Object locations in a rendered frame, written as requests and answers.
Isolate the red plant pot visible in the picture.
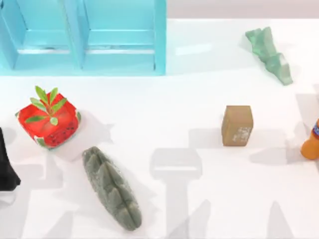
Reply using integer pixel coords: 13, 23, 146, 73
14, 85, 82, 151

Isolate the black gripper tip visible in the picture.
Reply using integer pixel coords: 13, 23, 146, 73
0, 127, 21, 192

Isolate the brown cardboard box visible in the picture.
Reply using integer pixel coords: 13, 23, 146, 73
221, 105, 254, 147

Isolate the orange bottle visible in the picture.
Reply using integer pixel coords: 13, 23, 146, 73
301, 118, 319, 160

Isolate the grey green ridged loaf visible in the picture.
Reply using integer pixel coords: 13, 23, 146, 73
82, 146, 143, 232

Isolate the pale green jagged ornament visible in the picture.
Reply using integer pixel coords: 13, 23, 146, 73
245, 26, 294, 86

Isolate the light blue rack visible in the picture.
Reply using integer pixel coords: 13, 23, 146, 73
0, 0, 167, 77

